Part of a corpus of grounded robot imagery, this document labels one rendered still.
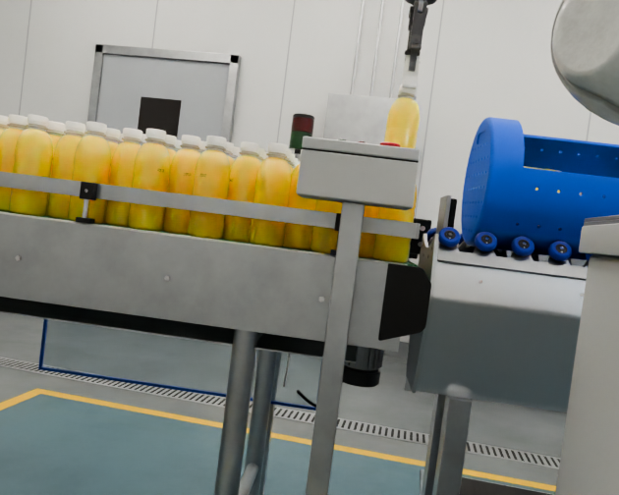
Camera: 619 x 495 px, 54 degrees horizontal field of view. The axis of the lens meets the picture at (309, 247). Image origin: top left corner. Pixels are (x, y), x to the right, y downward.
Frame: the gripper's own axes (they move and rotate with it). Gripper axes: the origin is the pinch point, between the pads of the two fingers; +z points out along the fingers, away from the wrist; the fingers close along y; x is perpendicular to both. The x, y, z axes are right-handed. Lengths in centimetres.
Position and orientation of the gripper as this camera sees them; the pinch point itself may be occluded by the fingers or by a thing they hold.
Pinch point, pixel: (410, 75)
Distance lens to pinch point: 139.2
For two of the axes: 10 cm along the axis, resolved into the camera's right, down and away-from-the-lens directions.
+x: -9.9, -1.3, 0.8
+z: -1.3, 9.9, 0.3
